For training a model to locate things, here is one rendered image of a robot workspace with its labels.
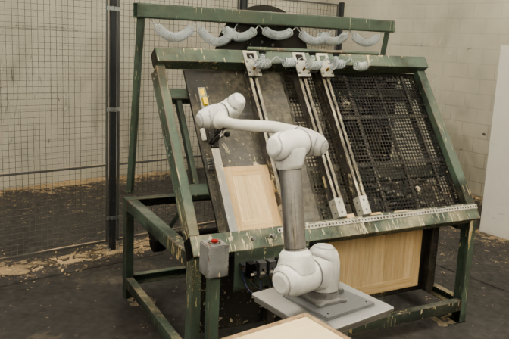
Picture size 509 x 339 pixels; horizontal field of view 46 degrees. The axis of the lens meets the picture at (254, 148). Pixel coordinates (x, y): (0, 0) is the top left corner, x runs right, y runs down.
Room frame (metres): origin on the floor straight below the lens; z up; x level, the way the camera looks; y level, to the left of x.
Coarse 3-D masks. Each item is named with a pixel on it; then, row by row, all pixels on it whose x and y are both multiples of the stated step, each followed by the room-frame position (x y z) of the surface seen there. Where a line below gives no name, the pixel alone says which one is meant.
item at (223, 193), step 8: (200, 88) 3.79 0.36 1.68; (200, 96) 3.76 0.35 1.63; (200, 104) 3.74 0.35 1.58; (208, 104) 3.75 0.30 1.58; (208, 136) 3.62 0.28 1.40; (208, 144) 3.61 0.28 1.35; (216, 152) 3.57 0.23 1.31; (216, 160) 3.54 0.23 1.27; (216, 168) 3.51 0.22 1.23; (216, 176) 3.50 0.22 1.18; (224, 176) 3.50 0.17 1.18; (224, 184) 3.47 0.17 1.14; (224, 192) 3.44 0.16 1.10; (224, 200) 3.41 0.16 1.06; (224, 208) 3.38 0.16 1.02; (232, 208) 3.40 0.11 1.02; (224, 216) 3.38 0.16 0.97; (232, 216) 3.37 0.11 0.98; (232, 224) 3.34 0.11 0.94
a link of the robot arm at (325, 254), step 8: (312, 248) 2.76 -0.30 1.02; (320, 248) 2.74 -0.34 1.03; (328, 248) 2.74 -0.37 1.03; (312, 256) 2.73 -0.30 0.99; (320, 256) 2.71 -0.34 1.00; (328, 256) 2.71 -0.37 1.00; (336, 256) 2.74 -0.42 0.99; (320, 264) 2.68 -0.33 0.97; (328, 264) 2.70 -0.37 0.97; (336, 264) 2.73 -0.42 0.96; (328, 272) 2.69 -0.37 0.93; (336, 272) 2.73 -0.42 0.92; (328, 280) 2.69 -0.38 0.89; (336, 280) 2.73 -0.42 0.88; (320, 288) 2.69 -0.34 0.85; (328, 288) 2.71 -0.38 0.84; (336, 288) 2.74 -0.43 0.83
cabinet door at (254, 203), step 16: (240, 176) 3.57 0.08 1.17; (256, 176) 3.62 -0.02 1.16; (240, 192) 3.51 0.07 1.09; (256, 192) 3.56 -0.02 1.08; (272, 192) 3.60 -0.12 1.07; (240, 208) 3.45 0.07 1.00; (256, 208) 3.49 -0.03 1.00; (272, 208) 3.54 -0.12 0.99; (240, 224) 3.39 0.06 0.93; (256, 224) 3.43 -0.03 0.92; (272, 224) 3.47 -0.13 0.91
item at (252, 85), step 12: (252, 60) 4.01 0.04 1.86; (252, 72) 3.95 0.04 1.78; (252, 84) 3.94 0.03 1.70; (252, 96) 3.91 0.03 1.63; (252, 108) 3.91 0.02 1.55; (264, 108) 3.87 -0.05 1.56; (264, 132) 3.77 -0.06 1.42; (264, 144) 3.74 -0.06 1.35; (264, 156) 3.74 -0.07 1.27; (276, 168) 3.67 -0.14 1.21; (276, 180) 3.60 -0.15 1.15; (276, 192) 3.58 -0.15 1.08
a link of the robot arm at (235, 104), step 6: (234, 96) 3.16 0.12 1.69; (240, 96) 3.17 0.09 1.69; (222, 102) 3.17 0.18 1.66; (228, 102) 3.17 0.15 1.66; (234, 102) 3.14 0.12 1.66; (240, 102) 3.15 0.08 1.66; (228, 108) 3.14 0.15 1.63; (234, 108) 3.15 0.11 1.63; (240, 108) 3.16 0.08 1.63; (228, 114) 3.14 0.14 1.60; (234, 114) 3.17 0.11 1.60
